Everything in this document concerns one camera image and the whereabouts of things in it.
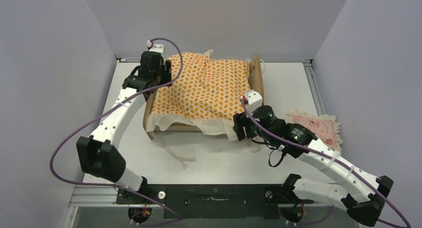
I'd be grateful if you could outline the orange patterned pet mattress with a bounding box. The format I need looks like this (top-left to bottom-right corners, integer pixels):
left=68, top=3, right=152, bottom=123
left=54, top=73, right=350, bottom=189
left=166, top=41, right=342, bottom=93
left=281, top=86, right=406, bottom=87
left=146, top=49, right=252, bottom=170

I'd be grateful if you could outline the wooden pet bed frame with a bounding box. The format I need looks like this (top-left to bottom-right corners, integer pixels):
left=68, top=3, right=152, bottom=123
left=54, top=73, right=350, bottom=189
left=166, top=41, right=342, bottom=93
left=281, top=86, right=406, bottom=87
left=142, top=53, right=265, bottom=141

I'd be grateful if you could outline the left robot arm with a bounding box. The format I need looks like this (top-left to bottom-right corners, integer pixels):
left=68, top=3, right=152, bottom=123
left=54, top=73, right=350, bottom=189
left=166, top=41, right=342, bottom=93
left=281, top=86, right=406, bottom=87
left=76, top=50, right=172, bottom=203

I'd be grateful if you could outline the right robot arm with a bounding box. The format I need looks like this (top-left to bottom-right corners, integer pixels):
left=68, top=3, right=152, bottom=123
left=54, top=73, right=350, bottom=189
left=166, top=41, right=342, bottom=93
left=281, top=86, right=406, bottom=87
left=233, top=106, right=394, bottom=227

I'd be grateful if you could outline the pink frilled small pillow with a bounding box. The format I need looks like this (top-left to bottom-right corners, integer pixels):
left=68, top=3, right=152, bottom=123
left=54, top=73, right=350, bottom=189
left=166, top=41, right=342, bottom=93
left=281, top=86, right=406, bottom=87
left=286, top=109, right=343, bottom=154

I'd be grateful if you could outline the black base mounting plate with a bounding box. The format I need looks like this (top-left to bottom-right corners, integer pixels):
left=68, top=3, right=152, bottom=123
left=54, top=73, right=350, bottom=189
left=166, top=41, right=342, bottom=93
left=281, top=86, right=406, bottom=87
left=115, top=183, right=317, bottom=221

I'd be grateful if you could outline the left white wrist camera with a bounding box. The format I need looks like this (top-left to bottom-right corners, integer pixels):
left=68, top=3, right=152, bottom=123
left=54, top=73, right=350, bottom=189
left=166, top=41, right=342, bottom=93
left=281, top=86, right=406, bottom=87
left=146, top=40, right=165, bottom=54

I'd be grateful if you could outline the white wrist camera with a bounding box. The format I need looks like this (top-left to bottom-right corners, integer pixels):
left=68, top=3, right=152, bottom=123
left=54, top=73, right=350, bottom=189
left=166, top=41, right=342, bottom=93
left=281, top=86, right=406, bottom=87
left=241, top=90, right=263, bottom=113
left=146, top=40, right=165, bottom=54

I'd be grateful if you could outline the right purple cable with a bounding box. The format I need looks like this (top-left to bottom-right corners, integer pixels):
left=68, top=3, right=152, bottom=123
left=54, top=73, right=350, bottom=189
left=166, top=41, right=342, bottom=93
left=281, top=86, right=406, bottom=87
left=240, top=96, right=412, bottom=228

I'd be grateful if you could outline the purple cable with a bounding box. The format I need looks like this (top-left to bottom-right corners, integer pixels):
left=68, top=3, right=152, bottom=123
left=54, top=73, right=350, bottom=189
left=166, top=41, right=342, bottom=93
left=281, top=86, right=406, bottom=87
left=240, top=96, right=412, bottom=228
left=49, top=37, right=184, bottom=227

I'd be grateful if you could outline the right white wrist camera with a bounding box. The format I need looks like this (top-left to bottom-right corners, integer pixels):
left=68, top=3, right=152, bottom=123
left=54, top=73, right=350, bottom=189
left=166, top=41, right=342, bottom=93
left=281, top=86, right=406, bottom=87
left=241, top=90, right=263, bottom=113

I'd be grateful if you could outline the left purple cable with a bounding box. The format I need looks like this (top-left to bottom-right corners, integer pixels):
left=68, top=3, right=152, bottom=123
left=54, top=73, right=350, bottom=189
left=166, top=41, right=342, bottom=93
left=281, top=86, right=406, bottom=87
left=49, top=37, right=184, bottom=227

